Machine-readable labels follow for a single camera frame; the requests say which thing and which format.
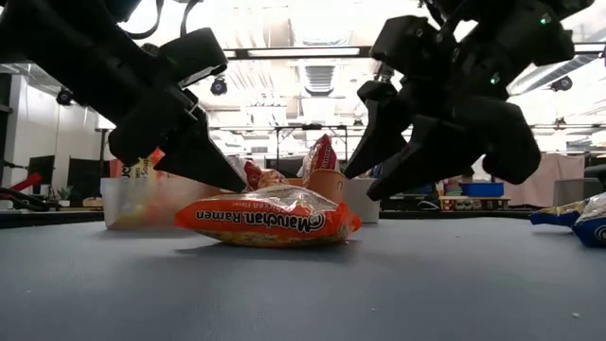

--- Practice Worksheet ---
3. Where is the orange plastic bin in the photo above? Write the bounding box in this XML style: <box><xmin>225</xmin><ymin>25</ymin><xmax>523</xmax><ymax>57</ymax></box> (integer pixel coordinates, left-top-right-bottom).
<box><xmin>283</xmin><ymin>168</ymin><xmax>349</xmax><ymax>206</ymax></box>

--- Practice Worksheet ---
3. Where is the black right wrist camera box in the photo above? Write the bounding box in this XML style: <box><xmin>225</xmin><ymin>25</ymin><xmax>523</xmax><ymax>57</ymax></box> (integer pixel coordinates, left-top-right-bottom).
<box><xmin>370</xmin><ymin>15</ymin><xmax>445</xmax><ymax>87</ymax></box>

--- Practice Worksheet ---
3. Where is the small potted plant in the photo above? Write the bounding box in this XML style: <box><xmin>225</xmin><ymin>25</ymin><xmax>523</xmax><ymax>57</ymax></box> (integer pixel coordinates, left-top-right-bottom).
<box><xmin>55</xmin><ymin>185</ymin><xmax>74</xmax><ymax>208</ymax></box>

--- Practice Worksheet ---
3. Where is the pale grey plastic bin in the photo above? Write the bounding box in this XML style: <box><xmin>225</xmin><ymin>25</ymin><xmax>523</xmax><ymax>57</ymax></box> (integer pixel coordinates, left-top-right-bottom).
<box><xmin>343</xmin><ymin>176</ymin><xmax>382</xmax><ymax>224</ymax></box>

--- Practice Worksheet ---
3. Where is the small black monitor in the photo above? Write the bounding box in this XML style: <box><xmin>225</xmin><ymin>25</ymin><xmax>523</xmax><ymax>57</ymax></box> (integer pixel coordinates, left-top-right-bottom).
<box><xmin>26</xmin><ymin>154</ymin><xmax>56</xmax><ymax>187</ymax></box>

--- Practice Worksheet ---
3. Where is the translucent clear plastic bin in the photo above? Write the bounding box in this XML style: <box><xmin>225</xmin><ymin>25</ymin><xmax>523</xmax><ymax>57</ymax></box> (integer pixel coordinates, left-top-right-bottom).
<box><xmin>99</xmin><ymin>176</ymin><xmax>224</xmax><ymax>231</ymax></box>

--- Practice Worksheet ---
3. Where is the blue storage crate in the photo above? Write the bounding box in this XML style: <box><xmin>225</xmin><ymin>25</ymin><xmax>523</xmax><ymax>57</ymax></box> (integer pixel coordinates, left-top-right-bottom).
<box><xmin>460</xmin><ymin>182</ymin><xmax>506</xmax><ymax>198</ymax></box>

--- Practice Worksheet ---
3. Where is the red tool handle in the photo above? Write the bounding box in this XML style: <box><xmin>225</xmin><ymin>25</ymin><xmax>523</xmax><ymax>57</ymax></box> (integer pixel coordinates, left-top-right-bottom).
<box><xmin>9</xmin><ymin>172</ymin><xmax>43</xmax><ymax>191</ymax></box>

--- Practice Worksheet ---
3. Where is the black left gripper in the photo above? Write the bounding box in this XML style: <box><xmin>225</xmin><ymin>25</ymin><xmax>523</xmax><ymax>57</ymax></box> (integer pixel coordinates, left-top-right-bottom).
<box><xmin>94</xmin><ymin>51</ymin><xmax>247</xmax><ymax>193</ymax></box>

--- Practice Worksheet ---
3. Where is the corrugated silver ventilation duct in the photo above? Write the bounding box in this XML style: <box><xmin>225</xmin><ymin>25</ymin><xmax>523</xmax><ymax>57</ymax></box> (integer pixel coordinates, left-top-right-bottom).
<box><xmin>289</xmin><ymin>0</ymin><xmax>355</xmax><ymax>96</ymax></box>

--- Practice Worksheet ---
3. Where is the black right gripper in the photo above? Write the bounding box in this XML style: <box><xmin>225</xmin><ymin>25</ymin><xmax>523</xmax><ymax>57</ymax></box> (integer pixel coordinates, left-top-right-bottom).
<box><xmin>344</xmin><ymin>46</ymin><xmax>542</xmax><ymax>203</ymax></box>

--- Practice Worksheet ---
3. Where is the beige hanging cloth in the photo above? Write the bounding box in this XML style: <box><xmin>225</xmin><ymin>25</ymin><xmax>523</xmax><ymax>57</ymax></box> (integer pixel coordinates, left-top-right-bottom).
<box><xmin>539</xmin><ymin>153</ymin><xmax>586</xmax><ymax>206</ymax></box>

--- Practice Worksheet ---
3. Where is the black overhead frame bar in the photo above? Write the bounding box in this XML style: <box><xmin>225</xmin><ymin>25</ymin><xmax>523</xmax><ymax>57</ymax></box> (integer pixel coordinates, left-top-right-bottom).
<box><xmin>221</xmin><ymin>43</ymin><xmax>606</xmax><ymax>62</ymax></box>

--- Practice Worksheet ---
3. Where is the blue Maruchan ramen pack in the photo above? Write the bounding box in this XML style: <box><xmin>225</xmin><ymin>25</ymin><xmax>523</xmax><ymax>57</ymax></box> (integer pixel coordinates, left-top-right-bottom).
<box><xmin>528</xmin><ymin>199</ymin><xmax>591</xmax><ymax>227</ymax></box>
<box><xmin>571</xmin><ymin>191</ymin><xmax>606</xmax><ymax>249</ymax></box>

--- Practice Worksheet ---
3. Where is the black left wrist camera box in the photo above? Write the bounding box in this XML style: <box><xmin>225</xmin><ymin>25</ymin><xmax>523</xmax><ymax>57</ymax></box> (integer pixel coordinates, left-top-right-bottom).
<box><xmin>157</xmin><ymin>27</ymin><xmax>229</xmax><ymax>90</ymax></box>

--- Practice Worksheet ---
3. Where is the black ceiling spotlight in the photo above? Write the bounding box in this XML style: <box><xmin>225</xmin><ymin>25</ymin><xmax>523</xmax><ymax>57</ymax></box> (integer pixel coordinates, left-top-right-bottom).
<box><xmin>550</xmin><ymin>74</ymin><xmax>575</xmax><ymax>93</ymax></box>
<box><xmin>209</xmin><ymin>75</ymin><xmax>229</xmax><ymax>98</ymax></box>
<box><xmin>55</xmin><ymin>87</ymin><xmax>76</xmax><ymax>107</ymax></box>

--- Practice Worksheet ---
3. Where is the black metal rack frame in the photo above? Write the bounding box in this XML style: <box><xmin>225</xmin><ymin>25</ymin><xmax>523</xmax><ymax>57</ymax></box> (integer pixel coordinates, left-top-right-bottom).
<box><xmin>207</xmin><ymin>123</ymin><xmax>350</xmax><ymax>165</ymax></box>

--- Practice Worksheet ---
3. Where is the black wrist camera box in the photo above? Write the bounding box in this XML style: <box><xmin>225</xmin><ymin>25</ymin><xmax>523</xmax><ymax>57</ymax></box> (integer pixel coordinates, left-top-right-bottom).
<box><xmin>370</xmin><ymin>15</ymin><xmax>445</xmax><ymax>87</ymax></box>
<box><xmin>157</xmin><ymin>27</ymin><xmax>229</xmax><ymax>90</ymax></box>

